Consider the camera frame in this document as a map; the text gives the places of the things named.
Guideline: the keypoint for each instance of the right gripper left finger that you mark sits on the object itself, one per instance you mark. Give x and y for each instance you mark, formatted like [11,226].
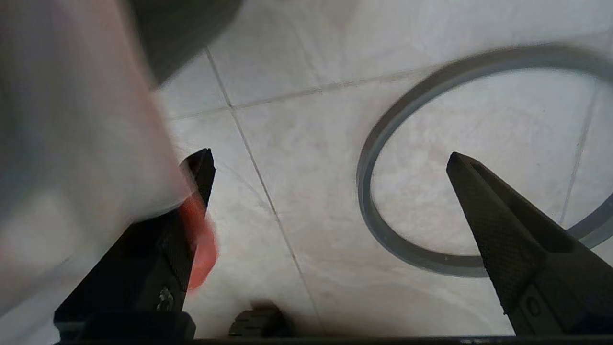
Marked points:
[143,268]

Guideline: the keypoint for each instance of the black round trash bin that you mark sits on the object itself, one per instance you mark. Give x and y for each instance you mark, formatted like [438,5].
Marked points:
[182,33]

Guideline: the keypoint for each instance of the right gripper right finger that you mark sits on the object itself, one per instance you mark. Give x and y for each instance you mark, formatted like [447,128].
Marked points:
[517,258]

